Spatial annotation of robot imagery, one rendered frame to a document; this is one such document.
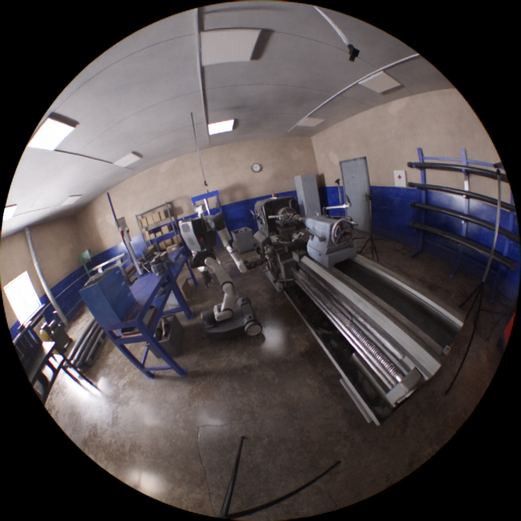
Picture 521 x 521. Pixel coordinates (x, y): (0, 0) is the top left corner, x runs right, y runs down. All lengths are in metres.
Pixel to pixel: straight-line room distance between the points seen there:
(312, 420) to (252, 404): 0.52
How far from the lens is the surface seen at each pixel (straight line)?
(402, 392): 0.87
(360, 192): 5.06
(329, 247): 1.29
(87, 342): 3.63
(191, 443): 1.71
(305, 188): 5.68
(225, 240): 1.43
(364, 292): 1.06
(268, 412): 1.52
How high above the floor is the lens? 1.47
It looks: 23 degrees down
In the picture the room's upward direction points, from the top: 13 degrees counter-clockwise
